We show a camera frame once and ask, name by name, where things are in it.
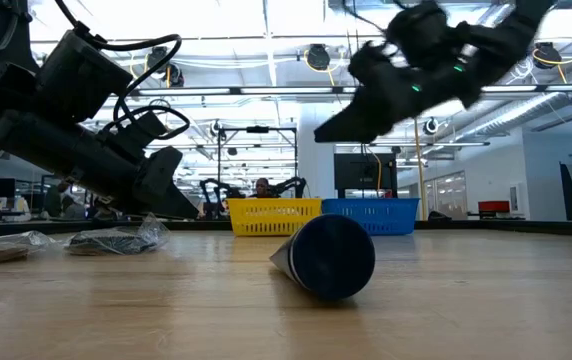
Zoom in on black metal rig frame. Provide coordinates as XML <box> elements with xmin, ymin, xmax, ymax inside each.
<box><xmin>216</xmin><ymin>126</ymin><xmax>299</xmax><ymax>199</ymax></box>

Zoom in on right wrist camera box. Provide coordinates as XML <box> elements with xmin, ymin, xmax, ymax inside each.
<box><xmin>385</xmin><ymin>1</ymin><xmax>455</xmax><ymax>66</ymax></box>

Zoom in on yellow hanging cable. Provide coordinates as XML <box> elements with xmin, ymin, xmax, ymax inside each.
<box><xmin>412</xmin><ymin>117</ymin><xmax>429</xmax><ymax>221</ymax></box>

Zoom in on blue plastic basket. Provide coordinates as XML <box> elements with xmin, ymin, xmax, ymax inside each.
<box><xmin>321</xmin><ymin>197</ymin><xmax>421</xmax><ymax>237</ymax></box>

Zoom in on dark blue cream tube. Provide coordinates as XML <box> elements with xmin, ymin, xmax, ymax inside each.
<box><xmin>269</xmin><ymin>213</ymin><xmax>377</xmax><ymax>302</ymax></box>

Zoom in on yellow plastic basket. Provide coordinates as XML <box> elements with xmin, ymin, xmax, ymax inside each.
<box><xmin>226</xmin><ymin>197</ymin><xmax>324</xmax><ymax>238</ymax></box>

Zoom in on black aluminium table frame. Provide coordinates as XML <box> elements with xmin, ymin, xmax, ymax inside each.
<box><xmin>0</xmin><ymin>218</ymin><xmax>572</xmax><ymax>238</ymax></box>

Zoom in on silver ceiling duct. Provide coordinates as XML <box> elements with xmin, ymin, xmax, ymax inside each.
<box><xmin>454</xmin><ymin>69</ymin><xmax>572</xmax><ymax>145</ymax></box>

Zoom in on black display screen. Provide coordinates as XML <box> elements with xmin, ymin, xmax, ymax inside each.
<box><xmin>334</xmin><ymin>153</ymin><xmax>398</xmax><ymax>193</ymax></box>

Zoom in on white round column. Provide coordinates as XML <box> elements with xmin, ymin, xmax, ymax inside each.
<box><xmin>297</xmin><ymin>103</ymin><xmax>338</xmax><ymax>199</ymax></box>

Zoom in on red box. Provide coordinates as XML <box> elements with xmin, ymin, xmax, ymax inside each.
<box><xmin>477</xmin><ymin>200</ymin><xmax>511</xmax><ymax>215</ymax></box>

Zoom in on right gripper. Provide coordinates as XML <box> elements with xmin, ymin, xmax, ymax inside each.
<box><xmin>314</xmin><ymin>42</ymin><xmax>482</xmax><ymax>145</ymax></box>

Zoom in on clear bag black hair ties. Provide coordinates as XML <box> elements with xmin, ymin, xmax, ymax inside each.
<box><xmin>0</xmin><ymin>230</ymin><xmax>58</xmax><ymax>267</ymax></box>
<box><xmin>65</xmin><ymin>213</ymin><xmax>173</xmax><ymax>258</ymax></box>

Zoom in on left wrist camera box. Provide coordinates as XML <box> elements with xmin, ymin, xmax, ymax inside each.
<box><xmin>101</xmin><ymin>109</ymin><xmax>168</xmax><ymax>152</ymax></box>

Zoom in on black leaning panel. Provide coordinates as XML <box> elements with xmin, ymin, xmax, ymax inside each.
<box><xmin>559</xmin><ymin>162</ymin><xmax>572</xmax><ymax>222</ymax></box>

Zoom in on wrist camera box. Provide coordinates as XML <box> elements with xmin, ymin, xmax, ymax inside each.
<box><xmin>385</xmin><ymin>1</ymin><xmax>455</xmax><ymax>66</ymax></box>
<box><xmin>101</xmin><ymin>109</ymin><xmax>168</xmax><ymax>152</ymax></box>

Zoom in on long ceiling light bar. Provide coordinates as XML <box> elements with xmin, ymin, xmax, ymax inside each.
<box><xmin>130</xmin><ymin>83</ymin><xmax>572</xmax><ymax>98</ymax></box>

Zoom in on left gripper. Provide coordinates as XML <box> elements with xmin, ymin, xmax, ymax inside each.
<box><xmin>0</xmin><ymin>29</ymin><xmax>200</xmax><ymax>220</ymax></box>

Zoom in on person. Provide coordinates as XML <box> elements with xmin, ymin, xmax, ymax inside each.
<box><xmin>250</xmin><ymin>177</ymin><xmax>274</xmax><ymax>200</ymax></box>
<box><xmin>40</xmin><ymin>179</ymin><xmax>75</xmax><ymax>220</ymax></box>

